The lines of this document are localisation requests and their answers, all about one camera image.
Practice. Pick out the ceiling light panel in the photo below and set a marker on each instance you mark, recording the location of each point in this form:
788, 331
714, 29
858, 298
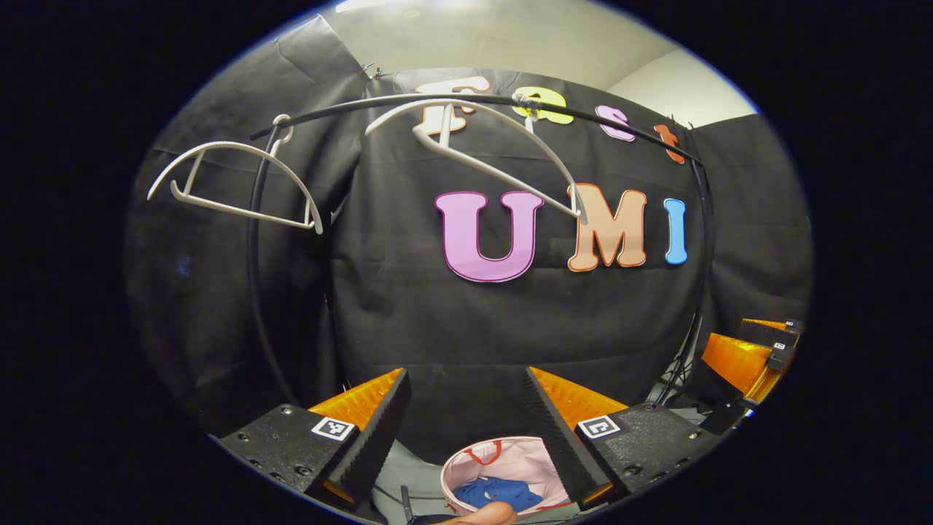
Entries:
408, 4

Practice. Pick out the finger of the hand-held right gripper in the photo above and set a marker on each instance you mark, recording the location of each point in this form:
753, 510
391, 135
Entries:
773, 332
736, 361

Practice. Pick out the white hanger with hook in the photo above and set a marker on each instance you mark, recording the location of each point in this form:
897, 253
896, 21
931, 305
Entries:
503, 120

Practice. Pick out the white plastic hanger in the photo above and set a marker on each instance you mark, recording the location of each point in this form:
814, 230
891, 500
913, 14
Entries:
233, 147

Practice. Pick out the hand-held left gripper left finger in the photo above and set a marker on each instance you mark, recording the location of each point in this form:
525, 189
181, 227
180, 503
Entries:
379, 430

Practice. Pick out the black clothes rack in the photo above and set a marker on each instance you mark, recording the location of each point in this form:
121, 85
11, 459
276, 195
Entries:
251, 240

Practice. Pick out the black backdrop clip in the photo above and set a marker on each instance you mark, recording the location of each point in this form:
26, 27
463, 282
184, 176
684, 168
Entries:
678, 120
368, 69

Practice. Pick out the pink laundry hamper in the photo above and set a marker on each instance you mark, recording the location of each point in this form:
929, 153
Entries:
525, 459

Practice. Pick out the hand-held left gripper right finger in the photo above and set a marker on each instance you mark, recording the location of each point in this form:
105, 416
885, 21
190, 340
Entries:
557, 437

